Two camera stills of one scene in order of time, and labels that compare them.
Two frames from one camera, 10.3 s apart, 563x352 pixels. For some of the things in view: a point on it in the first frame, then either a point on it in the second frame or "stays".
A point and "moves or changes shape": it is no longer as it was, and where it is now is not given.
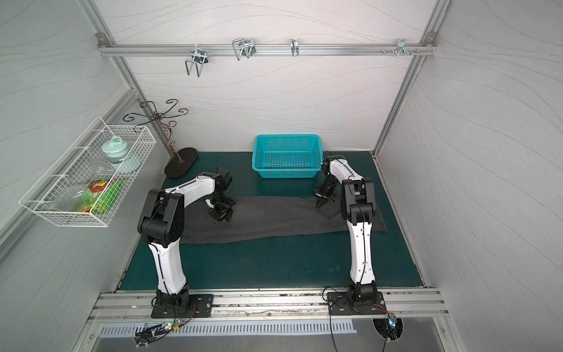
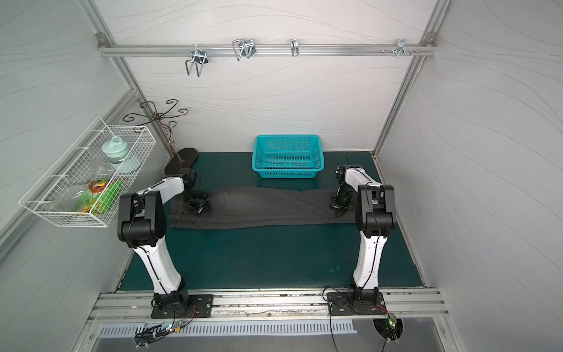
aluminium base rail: (270, 306) stays
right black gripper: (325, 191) to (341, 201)
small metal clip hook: (295, 47) stays
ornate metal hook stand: (183, 158) stays
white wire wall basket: (90, 181) stays
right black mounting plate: (339, 304) stays
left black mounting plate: (199, 306) stays
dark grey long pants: (263, 218) moves or changes shape
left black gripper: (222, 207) to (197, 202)
